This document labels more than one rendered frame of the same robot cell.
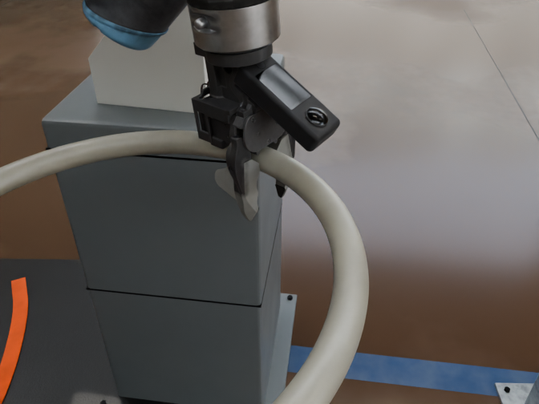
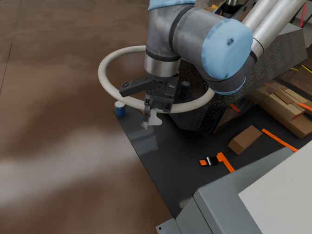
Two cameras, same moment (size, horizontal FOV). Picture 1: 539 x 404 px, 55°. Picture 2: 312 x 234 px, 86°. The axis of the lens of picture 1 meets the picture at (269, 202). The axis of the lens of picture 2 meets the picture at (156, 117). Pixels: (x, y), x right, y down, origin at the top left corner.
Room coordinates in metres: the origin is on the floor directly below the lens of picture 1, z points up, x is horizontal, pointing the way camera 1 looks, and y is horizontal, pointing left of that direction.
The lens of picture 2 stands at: (0.85, -0.20, 1.34)
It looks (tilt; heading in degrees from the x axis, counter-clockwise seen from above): 48 degrees down; 144
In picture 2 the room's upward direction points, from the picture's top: 6 degrees clockwise
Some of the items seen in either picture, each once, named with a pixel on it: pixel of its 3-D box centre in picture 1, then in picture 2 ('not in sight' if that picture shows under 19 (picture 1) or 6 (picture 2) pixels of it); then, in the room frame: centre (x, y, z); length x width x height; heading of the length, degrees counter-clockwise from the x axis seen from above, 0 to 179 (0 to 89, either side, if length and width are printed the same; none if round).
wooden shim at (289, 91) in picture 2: not in sight; (295, 95); (0.48, 2.15, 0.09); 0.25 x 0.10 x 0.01; 175
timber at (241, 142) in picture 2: not in sight; (244, 139); (0.59, 1.06, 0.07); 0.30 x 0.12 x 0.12; 94
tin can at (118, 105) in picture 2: not in sight; (120, 108); (-0.34, 0.20, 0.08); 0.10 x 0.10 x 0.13
